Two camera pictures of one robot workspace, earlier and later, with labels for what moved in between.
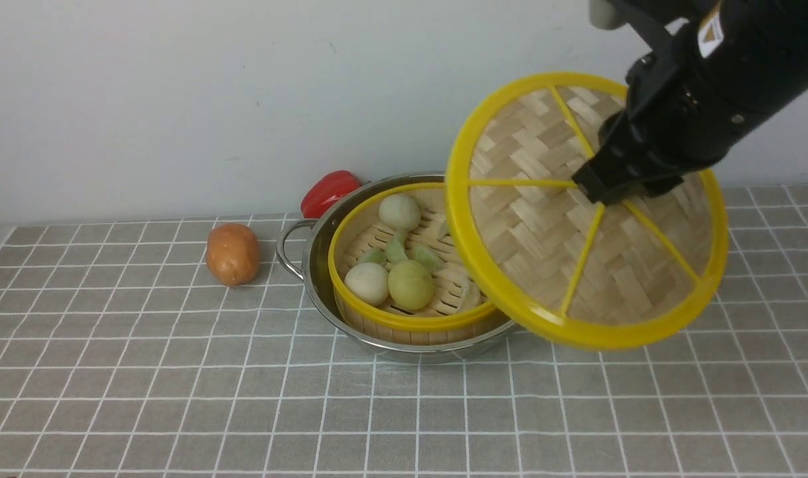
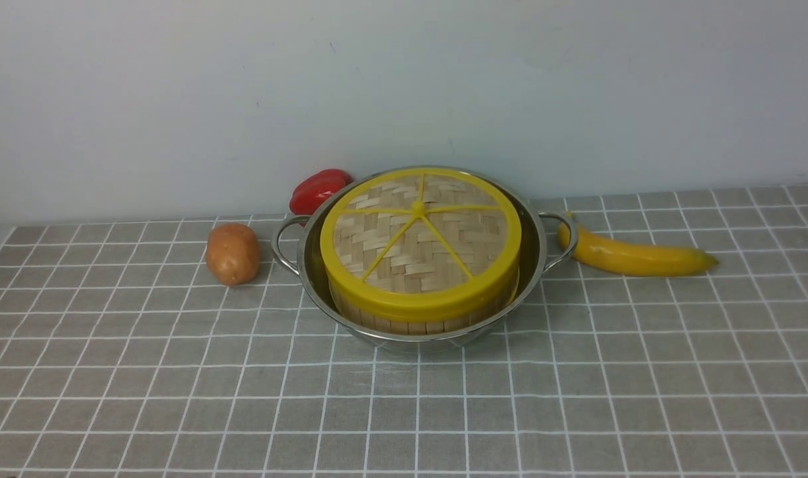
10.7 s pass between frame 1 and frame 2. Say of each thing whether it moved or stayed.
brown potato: stayed
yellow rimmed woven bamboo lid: moved
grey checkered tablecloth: stayed
